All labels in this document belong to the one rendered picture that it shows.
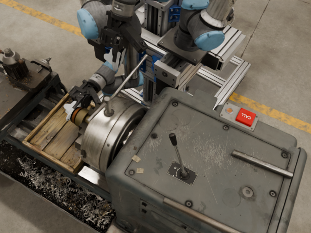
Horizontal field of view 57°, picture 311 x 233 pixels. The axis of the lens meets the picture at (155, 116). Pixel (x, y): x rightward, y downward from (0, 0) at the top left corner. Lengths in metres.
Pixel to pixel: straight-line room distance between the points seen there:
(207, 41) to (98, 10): 0.44
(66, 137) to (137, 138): 0.55
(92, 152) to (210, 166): 0.44
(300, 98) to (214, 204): 2.25
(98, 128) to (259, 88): 2.14
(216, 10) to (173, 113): 0.42
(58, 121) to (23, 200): 0.99
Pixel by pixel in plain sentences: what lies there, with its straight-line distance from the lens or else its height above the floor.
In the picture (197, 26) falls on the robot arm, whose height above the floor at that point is 1.37.
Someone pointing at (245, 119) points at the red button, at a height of 1.27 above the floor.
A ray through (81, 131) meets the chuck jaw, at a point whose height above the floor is 1.12.
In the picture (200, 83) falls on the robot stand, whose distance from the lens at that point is 2.56.
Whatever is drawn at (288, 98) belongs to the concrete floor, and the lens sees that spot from 3.02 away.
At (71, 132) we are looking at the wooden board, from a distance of 1.48.
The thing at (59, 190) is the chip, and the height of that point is 0.59.
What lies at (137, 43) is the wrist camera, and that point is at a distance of 1.01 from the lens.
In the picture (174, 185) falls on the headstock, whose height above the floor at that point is 1.26.
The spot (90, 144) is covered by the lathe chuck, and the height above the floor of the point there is 1.18.
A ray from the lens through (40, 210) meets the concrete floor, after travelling 2.32.
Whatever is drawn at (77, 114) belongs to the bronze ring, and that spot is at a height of 1.12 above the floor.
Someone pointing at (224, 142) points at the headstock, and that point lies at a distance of 1.04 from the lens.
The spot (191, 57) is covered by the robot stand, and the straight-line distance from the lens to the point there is 1.39.
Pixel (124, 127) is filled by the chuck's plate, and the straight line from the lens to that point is 1.09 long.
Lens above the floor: 2.13
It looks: 57 degrees down
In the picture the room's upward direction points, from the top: 5 degrees clockwise
